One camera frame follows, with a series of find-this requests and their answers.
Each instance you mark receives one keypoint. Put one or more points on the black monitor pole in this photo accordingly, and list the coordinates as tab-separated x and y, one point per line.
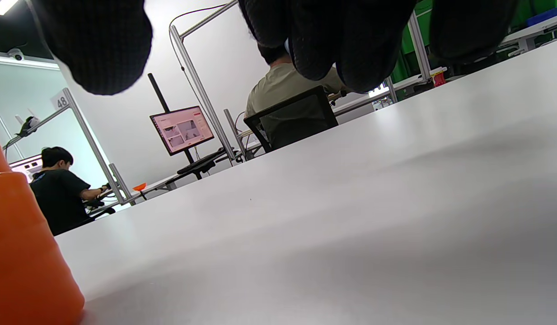
158	92

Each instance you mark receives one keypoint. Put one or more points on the white desk with white legs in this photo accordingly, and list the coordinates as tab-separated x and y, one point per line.
535	30
156	184

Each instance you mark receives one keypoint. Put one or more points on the small orange bowl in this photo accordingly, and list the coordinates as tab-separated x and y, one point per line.
139	186

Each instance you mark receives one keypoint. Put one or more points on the aluminium frame post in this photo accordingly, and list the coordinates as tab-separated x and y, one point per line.
197	85
419	45

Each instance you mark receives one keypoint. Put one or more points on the person's right hand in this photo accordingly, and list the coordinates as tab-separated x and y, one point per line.
97	45

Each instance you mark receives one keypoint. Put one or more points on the white dome security camera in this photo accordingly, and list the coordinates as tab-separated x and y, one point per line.
15	54

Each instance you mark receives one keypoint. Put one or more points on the aluminium frame with shelf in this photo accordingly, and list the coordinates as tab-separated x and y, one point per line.
91	140

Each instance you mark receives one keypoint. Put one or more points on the black mesh office chair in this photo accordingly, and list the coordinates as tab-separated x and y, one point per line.
301	122

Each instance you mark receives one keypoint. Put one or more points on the computer monitor with pink screen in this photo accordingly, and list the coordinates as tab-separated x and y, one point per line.
181	131

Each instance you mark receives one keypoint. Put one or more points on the blue storage bin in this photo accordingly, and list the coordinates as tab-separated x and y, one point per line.
542	16

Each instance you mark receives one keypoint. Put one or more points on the pale lit monitor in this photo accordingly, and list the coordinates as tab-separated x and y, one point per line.
23	164

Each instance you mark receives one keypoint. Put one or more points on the white number plate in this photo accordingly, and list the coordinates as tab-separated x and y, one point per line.
61	100

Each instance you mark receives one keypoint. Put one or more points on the black and white headset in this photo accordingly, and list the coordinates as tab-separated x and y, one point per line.
29	125

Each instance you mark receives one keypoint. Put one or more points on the ceiling light panel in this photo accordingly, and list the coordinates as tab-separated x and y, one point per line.
2	5

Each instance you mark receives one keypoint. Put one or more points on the black keyboard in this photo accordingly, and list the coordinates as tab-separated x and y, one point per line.
201	162

